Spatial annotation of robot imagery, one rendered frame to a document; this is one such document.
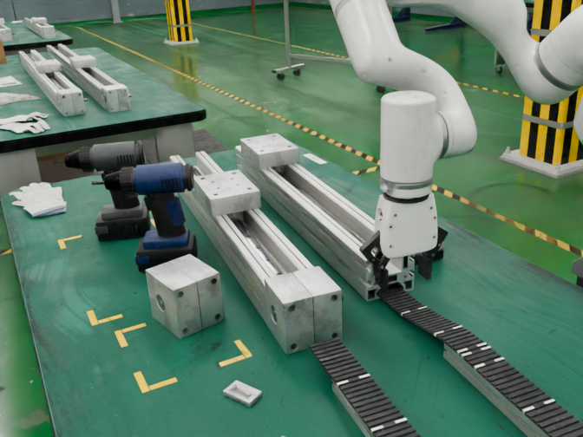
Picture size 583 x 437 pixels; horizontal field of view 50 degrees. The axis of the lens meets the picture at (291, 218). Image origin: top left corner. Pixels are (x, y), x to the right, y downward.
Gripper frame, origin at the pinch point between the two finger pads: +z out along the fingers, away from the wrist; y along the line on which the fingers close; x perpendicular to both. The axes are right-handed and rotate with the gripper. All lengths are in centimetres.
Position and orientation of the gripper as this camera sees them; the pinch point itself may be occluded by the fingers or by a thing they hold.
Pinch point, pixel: (403, 275)
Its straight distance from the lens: 110.8
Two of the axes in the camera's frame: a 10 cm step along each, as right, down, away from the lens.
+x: -3.6, -3.5, 8.6
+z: 0.5, 9.2, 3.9
